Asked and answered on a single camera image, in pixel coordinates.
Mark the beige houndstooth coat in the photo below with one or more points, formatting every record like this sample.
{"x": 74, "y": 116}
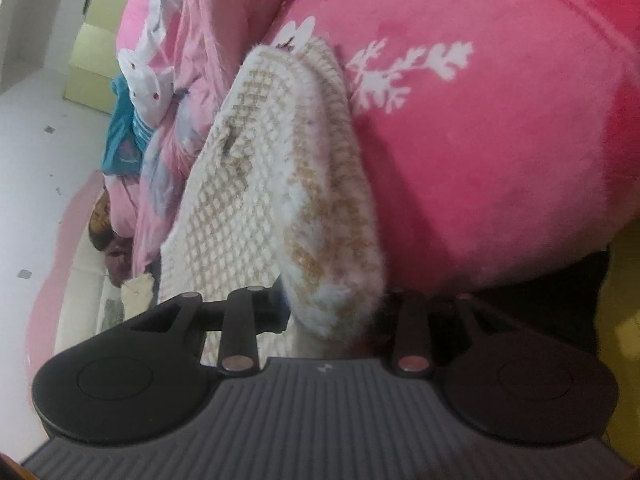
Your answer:
{"x": 260, "y": 185}

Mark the teal patterned cloth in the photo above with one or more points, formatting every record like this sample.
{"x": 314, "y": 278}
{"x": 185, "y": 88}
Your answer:
{"x": 122, "y": 140}

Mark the pink and white headboard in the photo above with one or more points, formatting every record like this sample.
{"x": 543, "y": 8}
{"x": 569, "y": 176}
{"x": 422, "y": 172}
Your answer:
{"x": 75, "y": 280}

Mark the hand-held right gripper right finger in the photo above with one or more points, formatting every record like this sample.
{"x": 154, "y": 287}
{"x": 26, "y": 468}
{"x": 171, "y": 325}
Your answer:
{"x": 412, "y": 325}

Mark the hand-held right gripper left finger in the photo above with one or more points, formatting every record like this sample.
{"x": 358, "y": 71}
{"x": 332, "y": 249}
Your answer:
{"x": 270, "y": 317}

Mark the pink floral bed sheet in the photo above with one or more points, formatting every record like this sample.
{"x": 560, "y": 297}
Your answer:
{"x": 500, "y": 110}

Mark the grey patterned pillow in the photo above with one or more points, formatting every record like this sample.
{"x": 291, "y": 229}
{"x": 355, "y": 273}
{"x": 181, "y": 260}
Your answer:
{"x": 111, "y": 312}

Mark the beige garment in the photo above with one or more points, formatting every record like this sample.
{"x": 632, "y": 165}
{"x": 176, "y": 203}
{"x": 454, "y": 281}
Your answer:
{"x": 137, "y": 295}

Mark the pink floral duvet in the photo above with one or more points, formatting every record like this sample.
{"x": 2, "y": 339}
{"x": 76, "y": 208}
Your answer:
{"x": 200, "y": 60}

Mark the maroon pillow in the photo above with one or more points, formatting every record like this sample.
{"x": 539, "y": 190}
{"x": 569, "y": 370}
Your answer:
{"x": 117, "y": 265}

